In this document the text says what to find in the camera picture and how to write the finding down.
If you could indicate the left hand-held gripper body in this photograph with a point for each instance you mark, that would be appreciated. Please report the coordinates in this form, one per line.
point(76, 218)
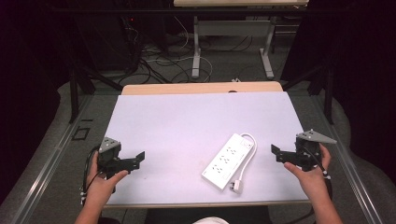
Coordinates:
point(109, 149)

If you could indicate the black computer equipment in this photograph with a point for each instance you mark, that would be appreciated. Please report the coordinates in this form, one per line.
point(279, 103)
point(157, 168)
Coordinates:
point(106, 40)

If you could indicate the wooden table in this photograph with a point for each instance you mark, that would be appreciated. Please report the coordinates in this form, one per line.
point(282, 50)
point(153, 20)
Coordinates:
point(186, 88)

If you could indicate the white power strip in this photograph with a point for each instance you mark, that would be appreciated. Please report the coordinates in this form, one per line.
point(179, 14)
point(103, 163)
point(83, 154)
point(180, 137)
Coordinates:
point(225, 161)

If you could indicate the person's dark clothing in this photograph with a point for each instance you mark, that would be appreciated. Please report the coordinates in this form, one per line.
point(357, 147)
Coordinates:
point(205, 215)

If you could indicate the metal floor rail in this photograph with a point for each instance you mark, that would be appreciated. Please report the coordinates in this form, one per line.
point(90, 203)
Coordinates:
point(351, 174)
point(46, 161)

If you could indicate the dark curtain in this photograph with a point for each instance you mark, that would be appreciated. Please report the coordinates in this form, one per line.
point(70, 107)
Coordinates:
point(28, 62)
point(364, 62)

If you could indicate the white rounded object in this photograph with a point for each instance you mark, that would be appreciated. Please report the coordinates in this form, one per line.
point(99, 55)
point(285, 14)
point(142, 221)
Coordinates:
point(211, 221)

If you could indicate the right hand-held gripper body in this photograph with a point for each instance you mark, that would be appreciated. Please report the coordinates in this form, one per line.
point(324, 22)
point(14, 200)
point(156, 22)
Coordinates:
point(309, 149)

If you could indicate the white power plug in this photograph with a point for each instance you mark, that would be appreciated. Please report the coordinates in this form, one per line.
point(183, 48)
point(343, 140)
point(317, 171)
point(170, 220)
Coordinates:
point(236, 186)

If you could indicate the black metal stand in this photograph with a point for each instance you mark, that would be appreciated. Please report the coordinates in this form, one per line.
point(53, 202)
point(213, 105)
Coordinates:
point(76, 93)
point(327, 93)

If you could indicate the person's right hand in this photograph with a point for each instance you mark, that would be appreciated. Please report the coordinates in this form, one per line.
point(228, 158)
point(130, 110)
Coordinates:
point(311, 182)

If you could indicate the person's left hand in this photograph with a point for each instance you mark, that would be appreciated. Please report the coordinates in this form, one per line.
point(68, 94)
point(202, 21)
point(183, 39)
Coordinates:
point(101, 183)

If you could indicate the pale lavender table mat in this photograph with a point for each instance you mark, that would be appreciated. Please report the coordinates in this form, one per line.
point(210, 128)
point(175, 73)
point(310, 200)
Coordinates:
point(186, 124)

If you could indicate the white desk with metal legs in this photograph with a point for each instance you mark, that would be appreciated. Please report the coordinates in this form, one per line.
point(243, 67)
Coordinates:
point(233, 28)

